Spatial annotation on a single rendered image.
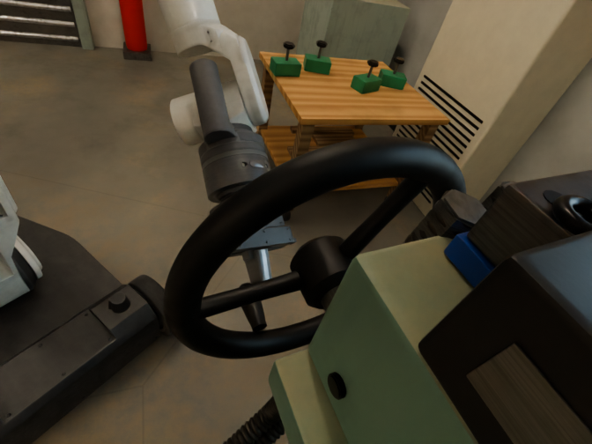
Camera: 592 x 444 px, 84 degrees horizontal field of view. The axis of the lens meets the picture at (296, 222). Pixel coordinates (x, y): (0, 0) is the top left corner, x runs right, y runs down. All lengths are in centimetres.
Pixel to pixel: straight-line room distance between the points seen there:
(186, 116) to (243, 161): 11
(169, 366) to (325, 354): 97
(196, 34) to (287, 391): 40
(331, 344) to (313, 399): 4
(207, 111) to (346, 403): 34
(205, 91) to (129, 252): 103
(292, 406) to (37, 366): 86
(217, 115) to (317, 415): 32
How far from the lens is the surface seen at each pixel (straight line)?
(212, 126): 40
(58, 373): 99
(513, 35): 160
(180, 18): 48
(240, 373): 112
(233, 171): 41
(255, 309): 39
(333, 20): 213
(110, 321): 99
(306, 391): 20
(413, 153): 23
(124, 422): 111
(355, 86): 148
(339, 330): 16
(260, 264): 41
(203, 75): 44
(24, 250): 103
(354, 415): 18
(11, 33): 308
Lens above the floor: 106
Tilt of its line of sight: 44 degrees down
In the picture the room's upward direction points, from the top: 15 degrees clockwise
